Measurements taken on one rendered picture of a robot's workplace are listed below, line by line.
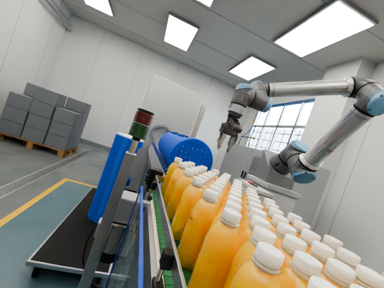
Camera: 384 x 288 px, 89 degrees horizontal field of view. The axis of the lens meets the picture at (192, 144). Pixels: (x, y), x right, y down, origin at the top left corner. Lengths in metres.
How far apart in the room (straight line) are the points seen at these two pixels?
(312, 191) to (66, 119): 4.37
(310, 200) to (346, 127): 1.73
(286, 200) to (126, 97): 5.55
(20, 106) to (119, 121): 2.53
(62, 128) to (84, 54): 2.91
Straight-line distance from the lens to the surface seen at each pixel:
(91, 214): 2.25
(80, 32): 7.14
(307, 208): 3.01
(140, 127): 0.70
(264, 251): 0.33
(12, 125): 5.02
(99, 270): 1.75
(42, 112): 4.79
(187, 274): 0.58
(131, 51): 6.78
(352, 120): 1.39
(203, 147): 1.25
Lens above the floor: 1.22
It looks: 1 degrees down
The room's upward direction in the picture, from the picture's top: 20 degrees clockwise
